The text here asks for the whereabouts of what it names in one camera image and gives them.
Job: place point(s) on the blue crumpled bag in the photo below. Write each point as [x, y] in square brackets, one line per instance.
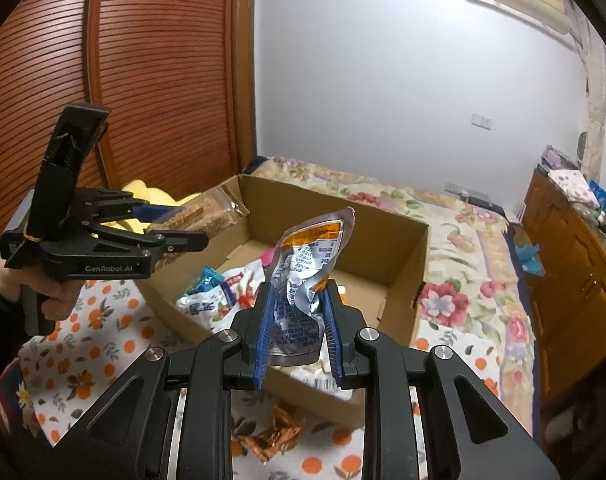
[530, 257]

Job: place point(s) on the wooden cabinet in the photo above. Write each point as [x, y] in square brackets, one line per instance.
[568, 270]

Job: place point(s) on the beige patterned curtain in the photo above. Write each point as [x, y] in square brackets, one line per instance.
[595, 110]

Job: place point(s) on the blue and white small packet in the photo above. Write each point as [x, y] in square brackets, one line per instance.
[203, 310]

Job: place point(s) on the blue foil candy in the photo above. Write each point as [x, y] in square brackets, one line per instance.
[208, 280]

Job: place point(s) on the pink floral folded cloth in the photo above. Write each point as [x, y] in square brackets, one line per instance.
[570, 185]

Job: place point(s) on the brown cardboard box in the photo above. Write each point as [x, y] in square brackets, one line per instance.
[373, 240]

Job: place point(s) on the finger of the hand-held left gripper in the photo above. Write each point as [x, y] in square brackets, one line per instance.
[133, 206]
[183, 241]

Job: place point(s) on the silver snack pouch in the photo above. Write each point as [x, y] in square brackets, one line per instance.
[303, 270]

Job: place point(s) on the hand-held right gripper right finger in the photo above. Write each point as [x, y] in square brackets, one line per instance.
[333, 340]

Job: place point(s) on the clear brown cake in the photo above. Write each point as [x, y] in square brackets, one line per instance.
[198, 215]

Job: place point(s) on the orange fruit print blanket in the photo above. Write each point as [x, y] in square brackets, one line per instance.
[98, 355]

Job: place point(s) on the purple packet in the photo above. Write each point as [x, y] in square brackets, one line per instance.
[558, 157]

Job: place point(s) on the floral bedsheet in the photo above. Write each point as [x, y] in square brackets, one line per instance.
[473, 270]

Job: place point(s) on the brown slatted wardrobe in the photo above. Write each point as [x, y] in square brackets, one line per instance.
[158, 60]

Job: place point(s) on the white wall switch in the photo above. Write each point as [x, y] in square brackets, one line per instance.
[481, 121]

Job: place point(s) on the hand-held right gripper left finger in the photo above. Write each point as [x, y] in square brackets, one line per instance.
[263, 340]

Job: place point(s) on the person's left hand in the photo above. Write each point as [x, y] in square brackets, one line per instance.
[58, 297]

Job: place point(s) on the orange brown crinkled wrapper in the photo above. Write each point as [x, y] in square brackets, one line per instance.
[273, 435]

